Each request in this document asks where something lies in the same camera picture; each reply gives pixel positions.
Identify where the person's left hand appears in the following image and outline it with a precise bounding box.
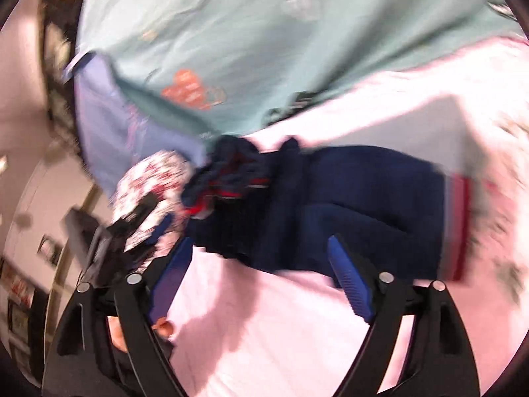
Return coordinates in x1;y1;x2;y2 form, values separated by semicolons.
108;316;175;353

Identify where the lavender blue sheet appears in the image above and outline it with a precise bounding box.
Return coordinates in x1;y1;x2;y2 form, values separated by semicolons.
62;52;216;199

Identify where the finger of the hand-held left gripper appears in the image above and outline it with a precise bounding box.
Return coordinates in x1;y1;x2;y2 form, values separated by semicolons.
138;212;175;253
111;192;161;232

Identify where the teal printed bedsheet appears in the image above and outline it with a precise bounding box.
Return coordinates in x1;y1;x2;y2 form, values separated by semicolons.
76;0;529;137

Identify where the red floral pillow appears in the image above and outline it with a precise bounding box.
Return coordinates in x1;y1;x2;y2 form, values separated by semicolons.
109;151;199;265

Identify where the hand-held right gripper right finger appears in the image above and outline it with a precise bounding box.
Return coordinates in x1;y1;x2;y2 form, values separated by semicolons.
327;234;481;397

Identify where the white shelf unit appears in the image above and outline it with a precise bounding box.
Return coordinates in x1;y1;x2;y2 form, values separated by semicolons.
0;182;104;385

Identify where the pink floral blanket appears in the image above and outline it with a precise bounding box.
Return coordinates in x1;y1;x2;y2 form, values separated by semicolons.
161;35;529;397

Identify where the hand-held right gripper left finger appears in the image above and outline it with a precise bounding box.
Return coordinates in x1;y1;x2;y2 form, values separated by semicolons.
41;238;195;397

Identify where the dark framed cabinet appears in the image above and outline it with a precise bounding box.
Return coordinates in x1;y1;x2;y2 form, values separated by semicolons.
37;0;92;150

